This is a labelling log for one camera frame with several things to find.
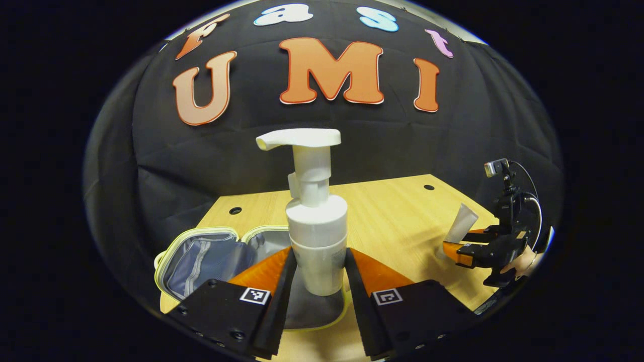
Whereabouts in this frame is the white squeeze tube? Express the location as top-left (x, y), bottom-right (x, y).
top-left (445, 203), bottom-right (478, 244)

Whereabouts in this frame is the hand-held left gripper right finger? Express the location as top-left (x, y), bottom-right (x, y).
top-left (345, 247), bottom-right (478, 360)

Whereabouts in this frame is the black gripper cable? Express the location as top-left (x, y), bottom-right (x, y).
top-left (508, 160), bottom-right (544, 242)

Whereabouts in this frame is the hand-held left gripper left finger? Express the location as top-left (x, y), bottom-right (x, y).
top-left (166, 246), bottom-right (297, 360)

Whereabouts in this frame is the white pump bottle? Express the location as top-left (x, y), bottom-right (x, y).
top-left (256, 128), bottom-right (349, 296)

